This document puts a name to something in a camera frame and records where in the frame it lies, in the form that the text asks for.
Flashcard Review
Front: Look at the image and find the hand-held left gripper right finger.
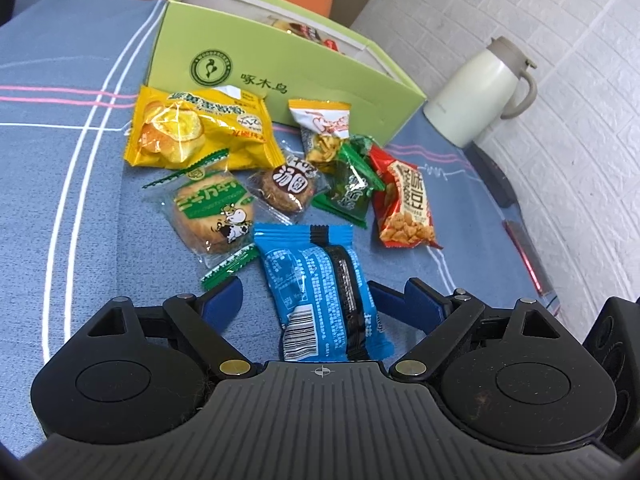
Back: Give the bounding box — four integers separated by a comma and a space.
367, 278, 561, 381

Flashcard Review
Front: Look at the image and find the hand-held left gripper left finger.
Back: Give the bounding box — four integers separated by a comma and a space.
87, 276, 258, 380

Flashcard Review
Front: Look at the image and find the green edged cow biscuit packet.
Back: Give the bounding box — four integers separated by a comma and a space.
141, 149, 261, 291

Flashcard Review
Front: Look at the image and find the blue black snack packet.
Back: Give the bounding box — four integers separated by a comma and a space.
254, 223, 395, 363

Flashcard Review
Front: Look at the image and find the red bean snack packet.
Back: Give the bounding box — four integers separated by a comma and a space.
367, 145, 445, 251

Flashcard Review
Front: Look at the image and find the green snack packet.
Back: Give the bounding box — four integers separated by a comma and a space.
312, 134, 386, 231

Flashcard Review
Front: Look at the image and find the brown cookie packet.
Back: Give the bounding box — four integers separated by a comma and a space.
247, 147, 326, 226

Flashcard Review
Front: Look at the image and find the large yellow bread packet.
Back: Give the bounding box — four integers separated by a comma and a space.
124, 85, 285, 171

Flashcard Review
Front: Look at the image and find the orange white chip packet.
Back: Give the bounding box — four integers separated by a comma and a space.
288, 99, 353, 173

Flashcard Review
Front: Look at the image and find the green cardboard box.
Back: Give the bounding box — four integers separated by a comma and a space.
144, 0, 428, 147

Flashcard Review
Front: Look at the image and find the grey red snack packet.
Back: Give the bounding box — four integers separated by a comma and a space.
285, 19, 328, 46

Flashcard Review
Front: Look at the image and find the blue striped tablecloth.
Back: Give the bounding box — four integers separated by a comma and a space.
0, 0, 601, 461

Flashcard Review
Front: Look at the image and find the white thermos jug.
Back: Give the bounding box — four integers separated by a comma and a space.
422, 36, 540, 148

